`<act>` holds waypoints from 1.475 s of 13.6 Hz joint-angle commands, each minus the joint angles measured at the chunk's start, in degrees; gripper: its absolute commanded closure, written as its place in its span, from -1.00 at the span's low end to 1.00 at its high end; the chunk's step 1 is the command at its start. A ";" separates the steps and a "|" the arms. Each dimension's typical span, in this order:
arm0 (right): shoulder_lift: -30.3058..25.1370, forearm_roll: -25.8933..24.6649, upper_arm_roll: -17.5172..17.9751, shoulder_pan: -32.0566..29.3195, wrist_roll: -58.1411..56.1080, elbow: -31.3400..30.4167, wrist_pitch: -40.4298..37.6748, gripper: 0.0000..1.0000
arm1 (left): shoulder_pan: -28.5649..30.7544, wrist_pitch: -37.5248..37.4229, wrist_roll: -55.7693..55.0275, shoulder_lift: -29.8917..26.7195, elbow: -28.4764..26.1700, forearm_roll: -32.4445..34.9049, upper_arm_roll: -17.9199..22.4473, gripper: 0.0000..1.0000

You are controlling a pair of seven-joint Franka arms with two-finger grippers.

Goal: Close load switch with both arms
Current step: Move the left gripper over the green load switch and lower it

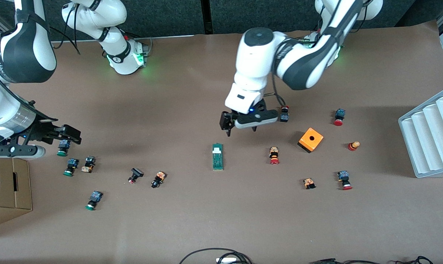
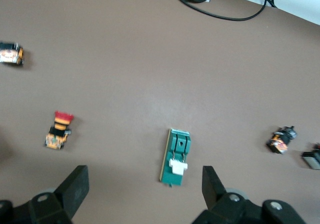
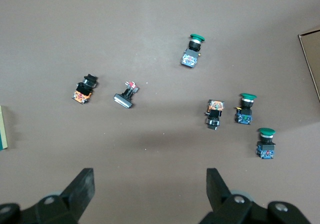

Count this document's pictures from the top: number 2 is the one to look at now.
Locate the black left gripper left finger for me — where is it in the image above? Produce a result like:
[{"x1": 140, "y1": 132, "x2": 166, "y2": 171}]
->
[{"x1": 0, "y1": 165, "x2": 90, "y2": 224}]

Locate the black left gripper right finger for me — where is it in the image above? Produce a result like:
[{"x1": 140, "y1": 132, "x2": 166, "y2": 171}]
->
[{"x1": 191, "y1": 165, "x2": 308, "y2": 224}]

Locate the green load switch white handle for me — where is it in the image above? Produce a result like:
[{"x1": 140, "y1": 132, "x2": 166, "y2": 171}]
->
[{"x1": 158, "y1": 127, "x2": 193, "y2": 189}]

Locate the red emergency stop orange block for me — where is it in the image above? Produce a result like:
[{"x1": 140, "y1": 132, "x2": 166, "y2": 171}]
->
[{"x1": 44, "y1": 110, "x2": 75, "y2": 151}]

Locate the black push button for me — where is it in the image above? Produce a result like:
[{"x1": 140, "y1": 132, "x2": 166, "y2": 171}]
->
[{"x1": 300, "y1": 141, "x2": 320, "y2": 171}]

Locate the orange contact block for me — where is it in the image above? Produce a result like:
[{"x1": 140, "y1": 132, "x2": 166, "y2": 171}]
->
[{"x1": 0, "y1": 41, "x2": 25, "y2": 66}]

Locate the black selector switch orange block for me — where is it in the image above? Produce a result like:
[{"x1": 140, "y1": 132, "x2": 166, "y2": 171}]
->
[{"x1": 265, "y1": 125, "x2": 299, "y2": 155}]

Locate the black looped cable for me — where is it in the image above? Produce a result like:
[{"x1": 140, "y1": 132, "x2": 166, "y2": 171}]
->
[{"x1": 166, "y1": 0, "x2": 267, "y2": 22}]

